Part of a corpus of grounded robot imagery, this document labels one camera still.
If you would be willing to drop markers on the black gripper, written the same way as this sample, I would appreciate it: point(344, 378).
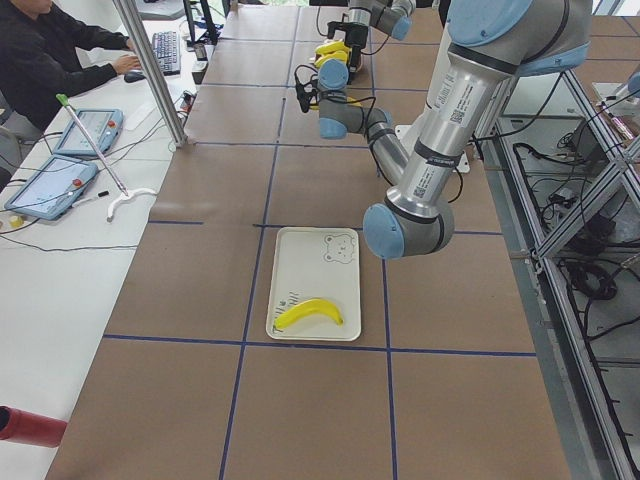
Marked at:
point(319, 93)
point(356, 36)

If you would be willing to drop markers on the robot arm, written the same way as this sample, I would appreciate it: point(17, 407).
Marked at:
point(392, 18)
point(483, 44)

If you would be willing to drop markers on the brown wicker basket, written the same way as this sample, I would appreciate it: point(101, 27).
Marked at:
point(351, 60)

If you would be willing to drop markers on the black keyboard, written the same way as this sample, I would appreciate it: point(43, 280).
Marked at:
point(167, 51)

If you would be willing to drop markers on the white bear print tray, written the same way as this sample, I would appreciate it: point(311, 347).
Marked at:
point(311, 263)

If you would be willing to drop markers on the far teach pendant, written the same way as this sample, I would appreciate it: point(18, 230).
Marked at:
point(104, 125)

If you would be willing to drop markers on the teach pendant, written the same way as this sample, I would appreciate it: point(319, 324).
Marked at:
point(104, 125)
point(52, 190)

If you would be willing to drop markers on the long reach stick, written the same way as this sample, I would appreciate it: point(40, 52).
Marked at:
point(126, 195)

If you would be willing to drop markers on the seated person in black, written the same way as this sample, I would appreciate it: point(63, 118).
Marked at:
point(39, 44)

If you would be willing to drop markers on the near teach pendant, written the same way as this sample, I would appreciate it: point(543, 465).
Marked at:
point(52, 190)

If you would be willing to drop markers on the red fire extinguisher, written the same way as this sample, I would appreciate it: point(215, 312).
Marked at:
point(28, 428)

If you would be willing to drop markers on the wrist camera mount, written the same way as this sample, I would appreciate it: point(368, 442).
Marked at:
point(305, 93)
point(335, 26)

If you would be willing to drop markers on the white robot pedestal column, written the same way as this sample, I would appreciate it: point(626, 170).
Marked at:
point(441, 68)

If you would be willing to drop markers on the aluminium frame post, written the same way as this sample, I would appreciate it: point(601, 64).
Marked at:
point(133, 24)

